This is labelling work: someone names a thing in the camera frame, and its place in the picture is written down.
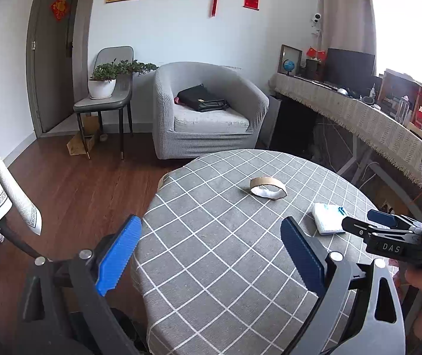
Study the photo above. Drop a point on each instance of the small red flag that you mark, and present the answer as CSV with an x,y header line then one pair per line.
x,y
321,54
311,51

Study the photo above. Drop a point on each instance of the white desk frame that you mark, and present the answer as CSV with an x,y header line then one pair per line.
x,y
351,157

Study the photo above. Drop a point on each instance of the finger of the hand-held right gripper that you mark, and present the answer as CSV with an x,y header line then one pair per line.
x,y
383,217
359,227

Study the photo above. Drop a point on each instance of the long sideboard with fringed cloth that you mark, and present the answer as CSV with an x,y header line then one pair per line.
x,y
362,118

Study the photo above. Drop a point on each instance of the cardboard tape roll core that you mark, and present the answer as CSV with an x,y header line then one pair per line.
x,y
259,182

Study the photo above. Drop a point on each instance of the black monitor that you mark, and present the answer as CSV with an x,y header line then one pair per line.
x,y
348,66

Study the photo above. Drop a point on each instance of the white tissue packet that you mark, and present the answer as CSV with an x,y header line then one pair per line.
x,y
325,220

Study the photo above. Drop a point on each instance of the round table with checked cloth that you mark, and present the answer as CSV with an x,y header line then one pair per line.
x,y
214,247

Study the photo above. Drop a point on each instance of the clear glass jar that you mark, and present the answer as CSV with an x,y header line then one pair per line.
x,y
404,109

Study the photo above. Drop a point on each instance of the white security camera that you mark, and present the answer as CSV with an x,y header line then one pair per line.
x,y
316,20

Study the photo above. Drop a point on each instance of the small blue globe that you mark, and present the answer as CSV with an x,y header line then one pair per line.
x,y
289,65

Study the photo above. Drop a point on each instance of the black handbag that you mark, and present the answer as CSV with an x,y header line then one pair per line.
x,y
200,100

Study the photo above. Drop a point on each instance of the grey dining chair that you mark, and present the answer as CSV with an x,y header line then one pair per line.
x,y
116,55

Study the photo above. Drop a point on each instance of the wooden shelf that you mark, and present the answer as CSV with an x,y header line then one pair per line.
x,y
399,88

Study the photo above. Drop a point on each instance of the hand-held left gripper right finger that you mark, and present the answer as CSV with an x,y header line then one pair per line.
x,y
301,255

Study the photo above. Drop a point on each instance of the red box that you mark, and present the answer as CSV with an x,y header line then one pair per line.
x,y
420,116

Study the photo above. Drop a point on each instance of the grey door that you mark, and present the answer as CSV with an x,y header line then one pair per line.
x,y
52,81

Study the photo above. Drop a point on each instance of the wooden picture frame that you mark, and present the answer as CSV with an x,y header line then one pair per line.
x,y
283,53

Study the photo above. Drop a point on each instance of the cardboard box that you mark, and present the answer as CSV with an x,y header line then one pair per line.
x,y
79,144

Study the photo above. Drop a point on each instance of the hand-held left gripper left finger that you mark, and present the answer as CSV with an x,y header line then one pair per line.
x,y
118,255

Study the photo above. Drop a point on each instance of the potted plant in white pot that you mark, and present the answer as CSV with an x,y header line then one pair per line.
x,y
102,88

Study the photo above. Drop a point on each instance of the red door decoration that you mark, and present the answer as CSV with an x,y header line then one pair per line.
x,y
60,8

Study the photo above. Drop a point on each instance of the grey armchair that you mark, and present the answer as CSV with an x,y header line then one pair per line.
x,y
166,118

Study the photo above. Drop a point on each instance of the dark brown box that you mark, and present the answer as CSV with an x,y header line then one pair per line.
x,y
312,69

